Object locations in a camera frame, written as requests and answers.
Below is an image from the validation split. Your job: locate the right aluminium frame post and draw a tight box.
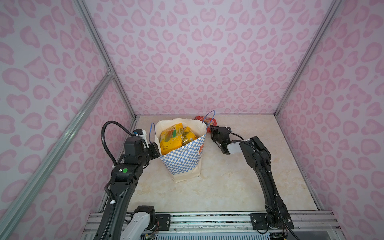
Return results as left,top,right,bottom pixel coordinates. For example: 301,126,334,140
274,0,344,118

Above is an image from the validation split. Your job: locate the red gummy snack bag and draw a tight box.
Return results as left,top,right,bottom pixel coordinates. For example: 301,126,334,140
195,116,217,129

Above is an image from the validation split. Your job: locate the left aluminium frame post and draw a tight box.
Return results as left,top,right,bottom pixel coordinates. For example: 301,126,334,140
73,0,137,120

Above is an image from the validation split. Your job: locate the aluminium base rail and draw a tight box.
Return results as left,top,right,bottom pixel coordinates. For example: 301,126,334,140
80,211,346,240

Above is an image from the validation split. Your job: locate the yellow chips bag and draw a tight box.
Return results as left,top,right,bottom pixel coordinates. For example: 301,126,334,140
160,123,184,155

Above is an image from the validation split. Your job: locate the diagonal aluminium frame bar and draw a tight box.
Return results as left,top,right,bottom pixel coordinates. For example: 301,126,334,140
1,73,115,240

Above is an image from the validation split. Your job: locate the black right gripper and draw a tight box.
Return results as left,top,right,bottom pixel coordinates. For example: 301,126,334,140
210,125,225,146

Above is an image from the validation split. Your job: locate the yellow candy snack bag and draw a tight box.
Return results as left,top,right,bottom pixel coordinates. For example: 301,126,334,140
182,127,197,146

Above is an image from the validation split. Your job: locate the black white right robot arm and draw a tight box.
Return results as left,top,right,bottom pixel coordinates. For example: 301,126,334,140
210,126,294,230

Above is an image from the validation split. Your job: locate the left black cable conduit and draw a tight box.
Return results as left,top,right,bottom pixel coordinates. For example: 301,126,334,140
95,120,134,240

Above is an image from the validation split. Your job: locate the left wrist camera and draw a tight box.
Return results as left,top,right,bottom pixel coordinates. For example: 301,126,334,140
133,129,149,148

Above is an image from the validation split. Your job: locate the blue checkered paper bag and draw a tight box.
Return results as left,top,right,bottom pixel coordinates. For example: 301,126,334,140
154,118,208,183

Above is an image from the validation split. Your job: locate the aluminium frame post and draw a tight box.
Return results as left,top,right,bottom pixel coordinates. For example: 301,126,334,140
73,0,137,120
274,0,344,118

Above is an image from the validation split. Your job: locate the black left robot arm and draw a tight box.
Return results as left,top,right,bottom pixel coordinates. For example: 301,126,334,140
95,136,161,240

